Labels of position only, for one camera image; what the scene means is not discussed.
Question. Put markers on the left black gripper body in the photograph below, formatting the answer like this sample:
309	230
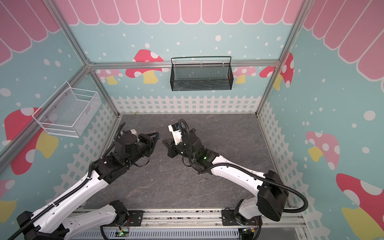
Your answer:
145	147

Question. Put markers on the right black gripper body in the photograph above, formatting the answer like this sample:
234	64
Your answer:
173	145

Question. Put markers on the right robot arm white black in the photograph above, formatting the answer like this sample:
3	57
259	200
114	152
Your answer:
271	198

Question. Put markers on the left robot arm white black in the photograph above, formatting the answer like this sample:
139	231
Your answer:
53	221

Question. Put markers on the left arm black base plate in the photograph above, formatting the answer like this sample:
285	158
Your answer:
132	218

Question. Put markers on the black mesh wall basket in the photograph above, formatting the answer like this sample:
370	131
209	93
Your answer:
210	73

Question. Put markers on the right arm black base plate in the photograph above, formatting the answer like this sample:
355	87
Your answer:
232	218

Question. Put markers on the white wire wall basket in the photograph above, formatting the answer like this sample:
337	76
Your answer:
68	112

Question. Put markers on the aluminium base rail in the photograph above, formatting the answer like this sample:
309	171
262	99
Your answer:
203	218

